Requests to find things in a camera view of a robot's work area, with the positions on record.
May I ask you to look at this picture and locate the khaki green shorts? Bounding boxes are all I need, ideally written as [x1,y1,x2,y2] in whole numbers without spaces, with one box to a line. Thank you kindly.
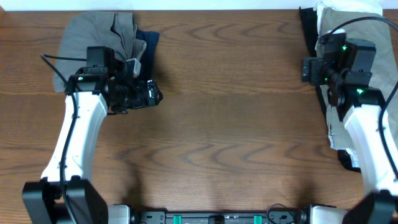
[317,7,398,159]

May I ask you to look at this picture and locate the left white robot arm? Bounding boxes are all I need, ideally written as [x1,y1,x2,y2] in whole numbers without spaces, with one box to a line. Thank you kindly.
[22,75,163,223]

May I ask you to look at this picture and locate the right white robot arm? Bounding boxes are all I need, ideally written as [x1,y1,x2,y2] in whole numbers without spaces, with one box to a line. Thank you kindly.
[301,57,397,223]

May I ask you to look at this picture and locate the black garment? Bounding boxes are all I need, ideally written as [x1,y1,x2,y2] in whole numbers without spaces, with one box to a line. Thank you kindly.
[298,7,361,173]

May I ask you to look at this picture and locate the folded navy garment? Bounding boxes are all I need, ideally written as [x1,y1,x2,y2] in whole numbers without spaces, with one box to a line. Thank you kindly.
[137,30,160,81]

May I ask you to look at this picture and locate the folded grey garment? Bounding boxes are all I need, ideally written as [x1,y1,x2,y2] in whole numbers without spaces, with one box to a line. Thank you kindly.
[55,11,152,80]

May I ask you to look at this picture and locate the white printed t-shirt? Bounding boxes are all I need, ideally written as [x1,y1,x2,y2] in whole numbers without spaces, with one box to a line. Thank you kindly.
[313,0,383,16]

